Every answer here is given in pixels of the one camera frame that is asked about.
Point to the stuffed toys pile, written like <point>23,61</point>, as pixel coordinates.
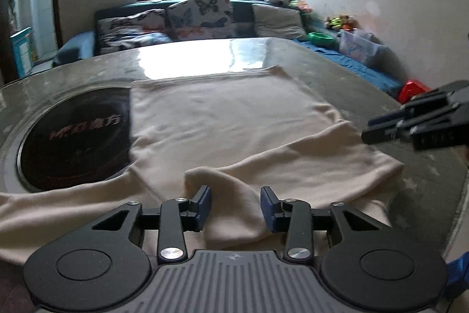
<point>341,22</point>

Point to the cream sweater garment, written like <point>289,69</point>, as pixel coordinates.
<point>235,133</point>

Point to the clear plastic storage box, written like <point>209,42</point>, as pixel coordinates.
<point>361,46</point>

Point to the butterfly pillow lying flat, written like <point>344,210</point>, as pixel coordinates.
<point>142,29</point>

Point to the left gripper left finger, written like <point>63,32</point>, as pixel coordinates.
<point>178,216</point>

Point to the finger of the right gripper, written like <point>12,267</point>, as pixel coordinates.
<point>381,135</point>
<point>390,118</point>

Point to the blue white small cabinet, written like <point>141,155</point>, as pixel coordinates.
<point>22,51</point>

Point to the red plastic stool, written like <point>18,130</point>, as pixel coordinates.
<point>411,88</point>

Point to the green plastic bowl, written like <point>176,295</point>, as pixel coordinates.
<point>321,39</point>

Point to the grey plain cushion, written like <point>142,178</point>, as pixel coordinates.
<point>271,21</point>

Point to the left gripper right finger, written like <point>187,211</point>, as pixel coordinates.
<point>293,218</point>

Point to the butterfly pillow upright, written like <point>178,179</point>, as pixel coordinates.
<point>202,19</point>

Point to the black round induction cooktop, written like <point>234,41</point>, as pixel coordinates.
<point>80,140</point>

